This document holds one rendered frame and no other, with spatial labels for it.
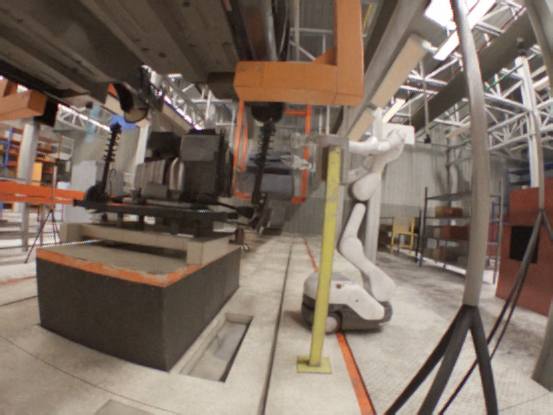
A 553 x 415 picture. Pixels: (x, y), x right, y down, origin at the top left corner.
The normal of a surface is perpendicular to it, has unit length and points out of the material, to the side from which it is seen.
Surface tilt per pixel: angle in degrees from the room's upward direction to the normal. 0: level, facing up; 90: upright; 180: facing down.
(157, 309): 90
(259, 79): 90
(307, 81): 90
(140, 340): 90
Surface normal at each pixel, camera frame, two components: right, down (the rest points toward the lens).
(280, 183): -0.07, -0.04
